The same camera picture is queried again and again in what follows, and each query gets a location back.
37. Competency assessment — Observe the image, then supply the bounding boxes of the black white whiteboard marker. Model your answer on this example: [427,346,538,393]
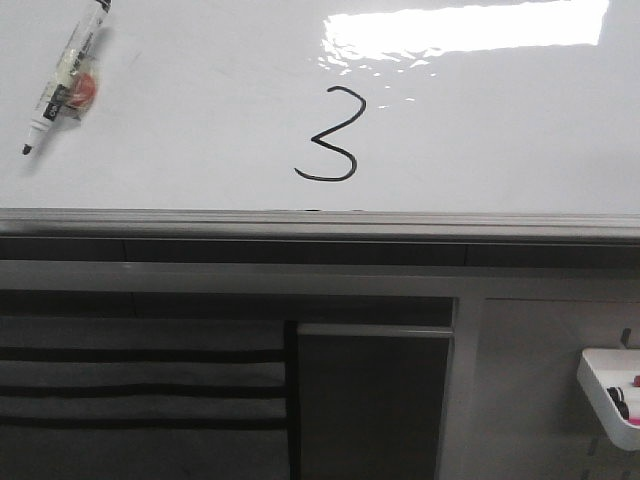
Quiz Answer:
[22,0,112,156]

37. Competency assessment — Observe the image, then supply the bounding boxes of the dark grey panel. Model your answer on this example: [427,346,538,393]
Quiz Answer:
[298,323,453,479]

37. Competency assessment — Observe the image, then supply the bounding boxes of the white plastic marker tray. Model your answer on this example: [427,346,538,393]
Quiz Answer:
[577,348,639,451]

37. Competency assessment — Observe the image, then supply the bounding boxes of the white whiteboard with aluminium frame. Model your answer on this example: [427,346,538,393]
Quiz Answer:
[1,1,639,243]

